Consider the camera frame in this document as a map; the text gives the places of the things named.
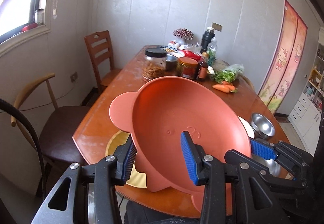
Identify yellow shell shaped plate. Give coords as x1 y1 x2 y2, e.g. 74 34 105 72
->
105 129 148 189

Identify small steel bowl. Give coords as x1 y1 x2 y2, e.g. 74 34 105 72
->
250 113 276 140

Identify red plastic bear plate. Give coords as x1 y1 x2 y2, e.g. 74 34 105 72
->
109 76 252 210

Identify large steel basin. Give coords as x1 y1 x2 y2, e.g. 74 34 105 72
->
252 154 281 177

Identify yellow white ceramic bowl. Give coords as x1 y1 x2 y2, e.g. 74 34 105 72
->
239 117 255 138

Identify white drawer cabinet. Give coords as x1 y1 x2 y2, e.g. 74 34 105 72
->
288 41 323 154

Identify curved back wooden chair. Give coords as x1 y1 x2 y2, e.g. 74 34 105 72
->
10 73 92 167

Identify rear carrot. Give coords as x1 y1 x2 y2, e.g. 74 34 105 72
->
222 81 237 92

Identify carrot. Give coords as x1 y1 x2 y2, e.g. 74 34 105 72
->
222 81 237 92
212 84 231 93

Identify front carrot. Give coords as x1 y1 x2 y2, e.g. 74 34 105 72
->
212 84 231 93

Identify far wooden chair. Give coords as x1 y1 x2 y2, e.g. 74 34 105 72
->
239 75 255 91

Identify bag of green vegetables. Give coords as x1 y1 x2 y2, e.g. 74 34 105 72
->
211 64 244 83

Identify hello kitty door curtain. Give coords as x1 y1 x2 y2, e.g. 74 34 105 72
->
259 1 308 113

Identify dark sauce bottle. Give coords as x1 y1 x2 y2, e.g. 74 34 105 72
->
195 52 208 81

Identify clear jar black lid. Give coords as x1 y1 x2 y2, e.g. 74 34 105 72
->
142 48 167 82

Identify red lidded sauce jar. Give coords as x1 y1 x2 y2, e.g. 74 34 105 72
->
176 57 198 80

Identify clear plastic bottle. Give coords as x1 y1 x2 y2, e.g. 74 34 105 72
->
207 37 217 67

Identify steel bowl at back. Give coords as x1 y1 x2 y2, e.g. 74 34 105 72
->
166 54 178 72

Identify red snack package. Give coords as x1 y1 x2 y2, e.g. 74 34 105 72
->
181 50 201 62

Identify red slatted wooden chair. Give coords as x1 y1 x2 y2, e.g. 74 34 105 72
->
84 30 121 93

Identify black thermos bottle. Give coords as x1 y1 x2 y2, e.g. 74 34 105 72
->
200 27 215 54

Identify dotted bouquet decoration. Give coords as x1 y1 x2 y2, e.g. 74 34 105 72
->
173 28 194 40

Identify low wall outlet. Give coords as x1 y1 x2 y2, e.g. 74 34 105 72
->
70 72 78 83

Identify black cable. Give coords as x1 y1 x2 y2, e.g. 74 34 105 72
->
0 97 47 199

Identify wall socket plate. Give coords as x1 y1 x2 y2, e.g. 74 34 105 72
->
211 22 222 32

